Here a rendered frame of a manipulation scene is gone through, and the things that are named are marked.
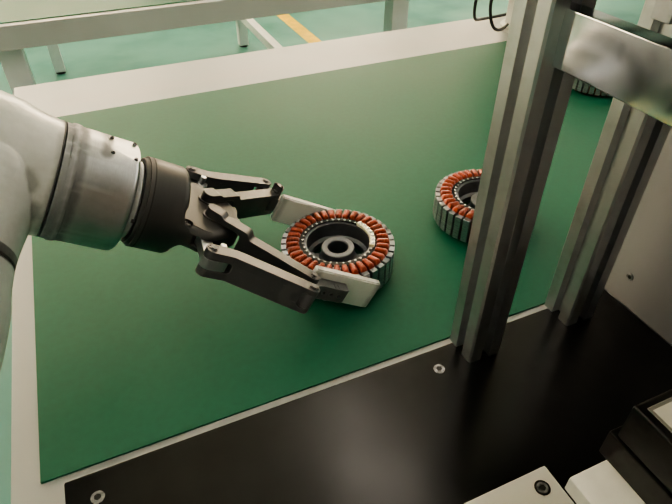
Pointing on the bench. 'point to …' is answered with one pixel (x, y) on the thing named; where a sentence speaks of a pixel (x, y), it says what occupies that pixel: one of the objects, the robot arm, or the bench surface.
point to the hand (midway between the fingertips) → (336, 252)
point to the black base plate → (418, 425)
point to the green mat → (389, 153)
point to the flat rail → (617, 59)
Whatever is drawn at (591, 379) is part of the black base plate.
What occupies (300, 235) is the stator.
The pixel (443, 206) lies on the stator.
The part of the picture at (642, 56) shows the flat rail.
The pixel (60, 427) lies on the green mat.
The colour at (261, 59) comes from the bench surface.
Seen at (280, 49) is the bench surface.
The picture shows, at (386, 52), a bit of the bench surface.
